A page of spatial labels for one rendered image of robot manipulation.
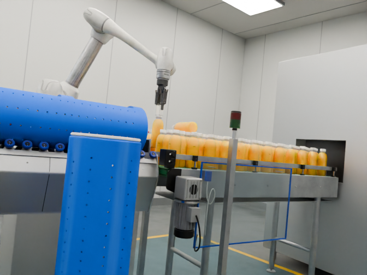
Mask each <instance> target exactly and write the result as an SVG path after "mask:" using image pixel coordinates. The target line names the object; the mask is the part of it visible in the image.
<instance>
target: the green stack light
mask: <svg viewBox="0 0 367 275"><path fill-rule="evenodd" d="M240 125H241V120H238V119H230V123H229V128H236V129H240Z"/></svg>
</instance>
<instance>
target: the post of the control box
mask: <svg viewBox="0 0 367 275"><path fill-rule="evenodd" d="M149 216H150V212H148V211H143V213H142V220H141V230H140V241H139V252H138V263H137V274H136V275H144V266H145V255H146V244H147V233H148V227H149Z"/></svg>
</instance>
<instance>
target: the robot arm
mask: <svg viewBox="0 0 367 275"><path fill-rule="evenodd" d="M83 15H84V19H85V20H86V21H87V22H88V23H89V24H90V25H91V27H92V30H91V37H90V39H89V41H88V42H87V44H86V46H85V48H84V49H83V51H82V53H81V55H80V56H79V58H78V60H77V62H76V63H75V65H74V66H73V68H72V70H71V72H70V74H69V75H68V77H67V79H66V81H62V82H60V83H59V82H58V81H57V80H50V79H43V80H41V82H40V83H39V85H38V87H37V90H36V93H42V94H48V95H55V96H58V95H59V94H61V95H67V96H71V97H74V99H78V96H79V89H78V87H79V86H80V84H81V82H82V80H83V79H84V77H85V75H86V73H87V72H88V70H89V68H90V66H91V65H92V63H93V61H94V60H95V58H96V56H97V55H98V53H99V51H100V49H101V48H102V46H103V45H105V44H106V43H107V42H108V41H109V40H110V39H112V38H113V37H117V38H119V39H120V40H122V41H123V42H125V43H126V44H127V45H129V46H130V47H132V48H133V49H135V50H136V51H138V52H139V53H140V54H142V55H143V56H144V57H146V58H147V59H149V60H150V61H151V62H152V63H154V64H155V66H156V69H157V74H156V79H157V86H158V89H157V90H155V104H156V113H155V116H156V114H158V115H159V116H163V109H164V105H165V104H166V102H167V94H168V89H166V87H167V86H168V80H170V76H172V75H173V74H174V73H175V71H176V65H175V63H174V61H173V60H174V59H173V52H172V49H170V48H168V47H162V48H160V50H159V52H158V55H155V54H154V53H152V52H151V51H150V50H148V49H147V48H146V47H144V46H143V45H142V44H141V43H140V42H138V41H137V40H136V39H134V38H133V37H132V36H131V35H129V34H128V33H127V32H125V31H124V30H123V29H122V28H120V27H119V26H118V25H117V24H116V23H115V22H114V21H113V20H112V19H110V18H109V17H108V16H106V15H105V14H104V13H102V12H101V11H99V10H97V9H95V8H86V9H85V11H84V13H83Z"/></svg>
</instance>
